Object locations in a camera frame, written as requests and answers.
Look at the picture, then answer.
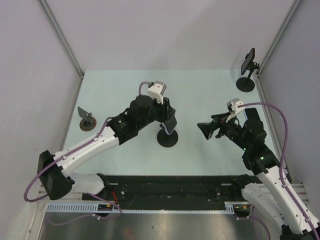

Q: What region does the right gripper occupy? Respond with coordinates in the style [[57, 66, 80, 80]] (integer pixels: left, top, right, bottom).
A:
[[196, 111, 250, 151]]

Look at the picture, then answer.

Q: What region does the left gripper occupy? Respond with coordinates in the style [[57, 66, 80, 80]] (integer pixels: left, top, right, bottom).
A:
[[137, 95, 175, 130]]

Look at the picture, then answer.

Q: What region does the black phone stand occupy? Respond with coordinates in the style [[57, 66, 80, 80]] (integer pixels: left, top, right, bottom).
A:
[[236, 61, 260, 93], [156, 127, 179, 148]]

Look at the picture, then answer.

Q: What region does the blue-cased smartphone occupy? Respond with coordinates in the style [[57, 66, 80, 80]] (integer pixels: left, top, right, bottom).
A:
[[244, 107, 261, 121]]

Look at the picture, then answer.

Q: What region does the rusty round phone stand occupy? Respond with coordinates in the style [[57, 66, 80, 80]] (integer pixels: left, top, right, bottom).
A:
[[77, 106, 97, 132]]

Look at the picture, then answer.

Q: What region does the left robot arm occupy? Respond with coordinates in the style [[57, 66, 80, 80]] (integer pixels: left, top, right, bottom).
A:
[[37, 95, 177, 201]]

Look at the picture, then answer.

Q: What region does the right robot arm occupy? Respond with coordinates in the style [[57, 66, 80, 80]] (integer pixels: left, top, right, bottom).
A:
[[197, 108, 320, 240]]

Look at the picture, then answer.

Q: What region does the black smartphone on right stand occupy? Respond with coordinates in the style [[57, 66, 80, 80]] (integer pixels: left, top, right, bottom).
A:
[[240, 47, 256, 75]]

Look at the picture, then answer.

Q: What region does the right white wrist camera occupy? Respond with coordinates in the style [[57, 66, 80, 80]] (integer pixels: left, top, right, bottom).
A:
[[225, 98, 245, 123]]

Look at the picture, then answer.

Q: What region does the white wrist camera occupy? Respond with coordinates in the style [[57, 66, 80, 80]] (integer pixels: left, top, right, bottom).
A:
[[147, 81, 167, 104], [225, 98, 245, 123]]

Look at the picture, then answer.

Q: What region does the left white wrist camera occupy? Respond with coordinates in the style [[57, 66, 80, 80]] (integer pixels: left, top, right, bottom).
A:
[[147, 81, 167, 104]]

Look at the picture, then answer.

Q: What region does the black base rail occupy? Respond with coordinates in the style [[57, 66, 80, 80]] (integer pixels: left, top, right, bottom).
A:
[[97, 174, 260, 211]]

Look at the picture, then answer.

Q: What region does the white cable duct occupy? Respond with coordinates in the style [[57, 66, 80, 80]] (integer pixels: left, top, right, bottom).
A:
[[46, 201, 245, 215]]

